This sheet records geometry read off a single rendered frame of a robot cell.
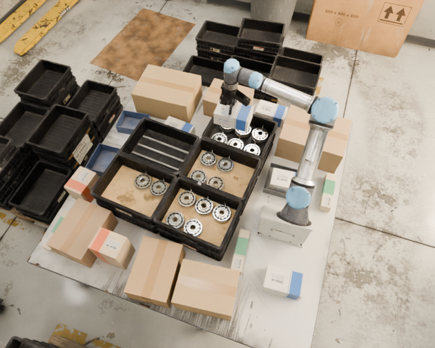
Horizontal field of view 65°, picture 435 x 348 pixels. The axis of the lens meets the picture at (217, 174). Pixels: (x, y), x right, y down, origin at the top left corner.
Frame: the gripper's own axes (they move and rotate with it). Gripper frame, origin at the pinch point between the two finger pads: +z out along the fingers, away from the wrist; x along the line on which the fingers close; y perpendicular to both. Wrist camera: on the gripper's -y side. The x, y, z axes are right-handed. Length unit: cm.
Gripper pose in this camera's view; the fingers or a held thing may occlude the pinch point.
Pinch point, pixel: (233, 112)
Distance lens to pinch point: 197.1
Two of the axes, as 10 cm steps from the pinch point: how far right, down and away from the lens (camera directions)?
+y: -9.5, -2.7, 1.8
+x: -3.2, 8.1, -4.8
